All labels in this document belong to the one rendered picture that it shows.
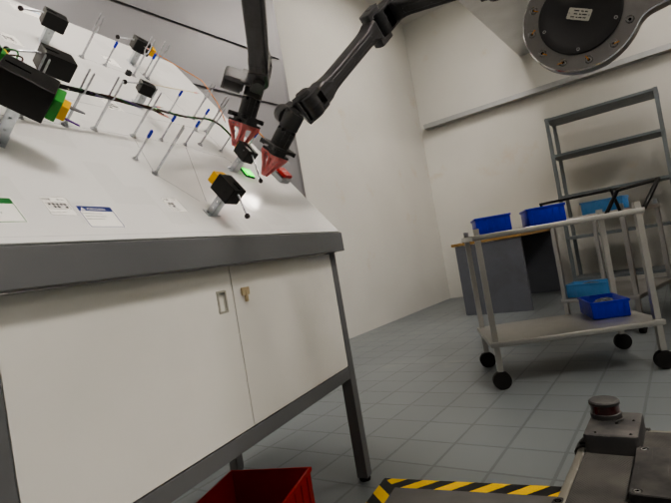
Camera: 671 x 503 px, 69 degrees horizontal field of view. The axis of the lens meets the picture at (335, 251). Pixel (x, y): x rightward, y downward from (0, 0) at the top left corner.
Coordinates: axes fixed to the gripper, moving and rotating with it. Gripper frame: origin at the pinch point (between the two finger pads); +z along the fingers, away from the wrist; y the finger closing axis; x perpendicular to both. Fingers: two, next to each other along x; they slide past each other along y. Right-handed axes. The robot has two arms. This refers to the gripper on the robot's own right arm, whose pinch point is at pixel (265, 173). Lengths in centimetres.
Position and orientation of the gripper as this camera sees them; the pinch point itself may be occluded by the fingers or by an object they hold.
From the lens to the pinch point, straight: 148.8
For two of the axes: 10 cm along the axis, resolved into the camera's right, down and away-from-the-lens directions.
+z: -4.8, 8.4, 2.6
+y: -5.5, -0.6, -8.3
